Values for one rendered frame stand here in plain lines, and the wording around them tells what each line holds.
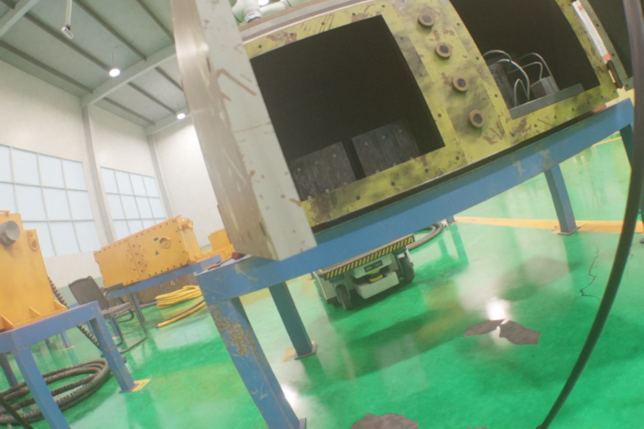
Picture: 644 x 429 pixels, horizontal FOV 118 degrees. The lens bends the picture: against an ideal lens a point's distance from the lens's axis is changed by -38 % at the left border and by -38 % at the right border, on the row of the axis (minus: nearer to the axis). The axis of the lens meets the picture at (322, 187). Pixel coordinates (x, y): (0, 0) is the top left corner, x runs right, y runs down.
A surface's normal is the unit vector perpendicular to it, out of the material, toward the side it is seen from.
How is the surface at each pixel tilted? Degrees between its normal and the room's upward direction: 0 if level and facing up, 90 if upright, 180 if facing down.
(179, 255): 90
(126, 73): 90
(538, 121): 90
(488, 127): 90
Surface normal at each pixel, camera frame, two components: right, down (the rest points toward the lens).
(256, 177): 0.31, -0.19
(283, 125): -0.04, -0.07
